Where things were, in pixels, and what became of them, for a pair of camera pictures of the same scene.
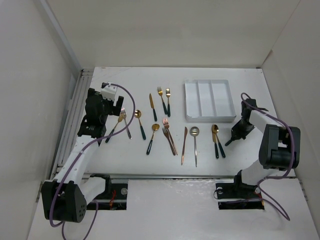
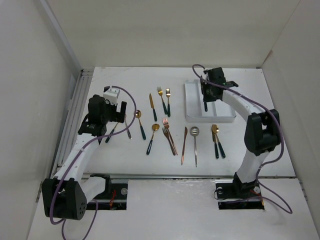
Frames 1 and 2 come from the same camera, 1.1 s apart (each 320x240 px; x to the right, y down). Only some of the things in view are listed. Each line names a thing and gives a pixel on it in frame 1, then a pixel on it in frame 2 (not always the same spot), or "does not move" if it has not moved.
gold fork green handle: x=119 y=118 does not move
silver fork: x=124 y=115 does not move
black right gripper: x=236 y=131 → x=206 y=98
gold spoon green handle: x=137 y=114 does not move
